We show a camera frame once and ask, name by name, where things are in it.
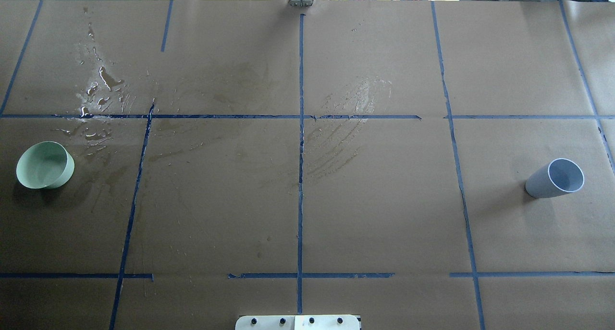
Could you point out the light blue plastic cup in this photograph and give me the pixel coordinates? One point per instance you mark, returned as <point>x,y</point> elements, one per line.
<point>557,178</point>

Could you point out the light green bowl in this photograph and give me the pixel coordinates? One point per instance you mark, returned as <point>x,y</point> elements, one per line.
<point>45,165</point>

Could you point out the white pedestal column base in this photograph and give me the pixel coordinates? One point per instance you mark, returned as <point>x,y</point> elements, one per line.
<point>299,322</point>

